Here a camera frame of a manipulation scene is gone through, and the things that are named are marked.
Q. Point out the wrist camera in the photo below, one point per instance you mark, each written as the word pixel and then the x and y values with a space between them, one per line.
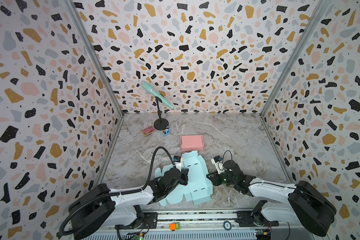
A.
pixel 178 161
pixel 218 163

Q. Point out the small pink card box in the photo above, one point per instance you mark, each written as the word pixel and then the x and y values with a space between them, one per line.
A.
pixel 148 131

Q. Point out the black microphone stand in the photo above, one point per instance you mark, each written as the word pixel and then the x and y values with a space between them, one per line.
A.
pixel 160 124

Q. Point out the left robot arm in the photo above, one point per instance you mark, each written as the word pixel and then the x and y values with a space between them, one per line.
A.
pixel 103 206

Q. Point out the mint green microphone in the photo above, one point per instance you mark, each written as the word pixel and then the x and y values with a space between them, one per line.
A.
pixel 155 93

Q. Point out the orange button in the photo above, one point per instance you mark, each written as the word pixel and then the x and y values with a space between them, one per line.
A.
pixel 175 226

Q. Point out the mint paper box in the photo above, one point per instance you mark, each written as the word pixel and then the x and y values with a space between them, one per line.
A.
pixel 199 188

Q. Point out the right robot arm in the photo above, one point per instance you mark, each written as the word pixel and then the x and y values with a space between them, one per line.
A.
pixel 300 203

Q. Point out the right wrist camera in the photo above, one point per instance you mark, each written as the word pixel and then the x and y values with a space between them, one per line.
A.
pixel 218 163

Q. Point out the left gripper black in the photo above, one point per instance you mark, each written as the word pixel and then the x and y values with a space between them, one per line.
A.
pixel 182 175

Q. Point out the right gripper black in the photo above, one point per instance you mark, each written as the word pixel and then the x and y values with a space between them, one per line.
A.
pixel 215 175

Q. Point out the small blue toy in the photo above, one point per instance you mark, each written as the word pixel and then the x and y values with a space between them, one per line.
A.
pixel 166 131

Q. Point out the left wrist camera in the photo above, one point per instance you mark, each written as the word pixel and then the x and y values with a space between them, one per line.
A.
pixel 178 161

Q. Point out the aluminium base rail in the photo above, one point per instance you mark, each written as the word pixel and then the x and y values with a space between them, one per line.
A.
pixel 209 224

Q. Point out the pink paper box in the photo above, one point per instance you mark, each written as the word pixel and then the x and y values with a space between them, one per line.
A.
pixel 192 143

